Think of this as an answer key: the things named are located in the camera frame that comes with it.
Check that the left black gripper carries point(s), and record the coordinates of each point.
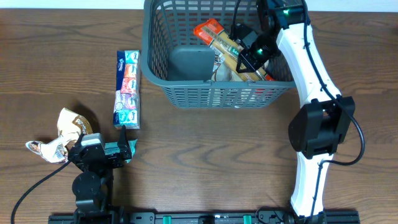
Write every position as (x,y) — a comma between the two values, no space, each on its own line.
(117,162)

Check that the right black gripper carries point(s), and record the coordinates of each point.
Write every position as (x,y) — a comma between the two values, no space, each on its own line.
(247,61)

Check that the red spaghetti package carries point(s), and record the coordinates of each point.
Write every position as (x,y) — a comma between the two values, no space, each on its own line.
(214,35)

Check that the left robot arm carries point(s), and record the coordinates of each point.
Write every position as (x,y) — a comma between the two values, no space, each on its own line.
(93,188)

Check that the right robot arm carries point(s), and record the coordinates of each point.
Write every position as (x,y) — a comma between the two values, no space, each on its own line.
(324,116)

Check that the teal packet under gripper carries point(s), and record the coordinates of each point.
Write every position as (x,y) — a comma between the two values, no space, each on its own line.
(133,147)

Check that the crumpled beige snack bag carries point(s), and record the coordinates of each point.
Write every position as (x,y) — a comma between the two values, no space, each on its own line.
(70,125)

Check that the Kleenex tissue multipack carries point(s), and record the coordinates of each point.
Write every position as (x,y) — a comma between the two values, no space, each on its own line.
(126,110)

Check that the grey plastic basket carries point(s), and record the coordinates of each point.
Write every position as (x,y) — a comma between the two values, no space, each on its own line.
(174,59)

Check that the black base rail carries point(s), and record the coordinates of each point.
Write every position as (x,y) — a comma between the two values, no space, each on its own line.
(263,216)

